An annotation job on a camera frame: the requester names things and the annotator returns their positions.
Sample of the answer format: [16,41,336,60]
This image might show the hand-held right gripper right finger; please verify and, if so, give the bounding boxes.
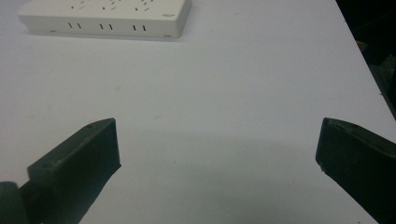
[315,117,396,224]

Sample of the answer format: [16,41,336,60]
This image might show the white power strip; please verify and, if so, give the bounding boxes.
[17,0,192,40]

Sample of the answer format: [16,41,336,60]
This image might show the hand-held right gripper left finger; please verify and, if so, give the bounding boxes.
[19,118,122,224]

